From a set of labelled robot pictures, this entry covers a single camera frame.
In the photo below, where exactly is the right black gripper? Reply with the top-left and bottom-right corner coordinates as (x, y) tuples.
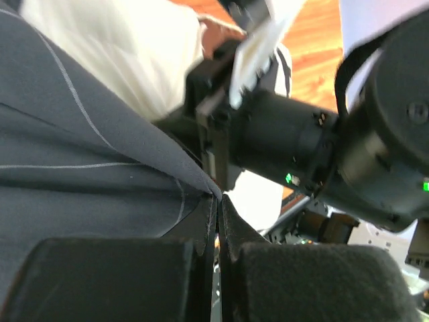
(156, 40), (338, 197)

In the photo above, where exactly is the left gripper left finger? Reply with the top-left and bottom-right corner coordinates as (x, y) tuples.
(1, 197), (218, 321)

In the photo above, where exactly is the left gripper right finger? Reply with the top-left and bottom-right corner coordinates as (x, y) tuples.
(219, 197), (421, 322)

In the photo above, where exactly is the cream pillow with bear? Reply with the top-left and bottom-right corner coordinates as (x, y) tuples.
(19, 0), (292, 229)

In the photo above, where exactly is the dark grey checked pillowcase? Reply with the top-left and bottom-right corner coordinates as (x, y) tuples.
(1, 1), (221, 298)

